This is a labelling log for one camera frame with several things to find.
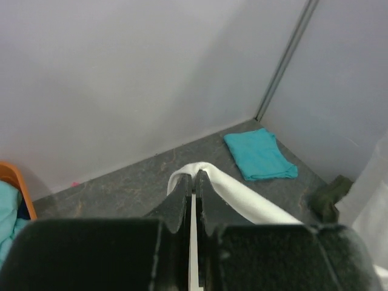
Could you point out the olive green t shirt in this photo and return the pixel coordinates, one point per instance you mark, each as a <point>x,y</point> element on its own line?
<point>323,202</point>

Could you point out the dark blue t shirt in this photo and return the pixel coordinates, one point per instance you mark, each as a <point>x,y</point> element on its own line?
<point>22,210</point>

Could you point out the right aluminium corner post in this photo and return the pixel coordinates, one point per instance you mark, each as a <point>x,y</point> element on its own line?
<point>297,33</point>

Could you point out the orange plastic basket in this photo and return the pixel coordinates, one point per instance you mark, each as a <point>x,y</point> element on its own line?
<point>13,176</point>

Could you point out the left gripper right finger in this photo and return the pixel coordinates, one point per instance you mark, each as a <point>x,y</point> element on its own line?
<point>213,216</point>

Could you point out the folded turquoise t shirt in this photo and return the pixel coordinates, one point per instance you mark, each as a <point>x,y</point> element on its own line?
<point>258,157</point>

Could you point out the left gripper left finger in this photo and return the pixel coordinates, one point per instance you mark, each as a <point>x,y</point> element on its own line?
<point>170,266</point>

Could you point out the mint green t shirt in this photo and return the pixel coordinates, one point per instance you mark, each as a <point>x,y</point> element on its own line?
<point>11,225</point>

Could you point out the white t shirt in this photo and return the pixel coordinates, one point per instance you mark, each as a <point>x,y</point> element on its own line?
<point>278,251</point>

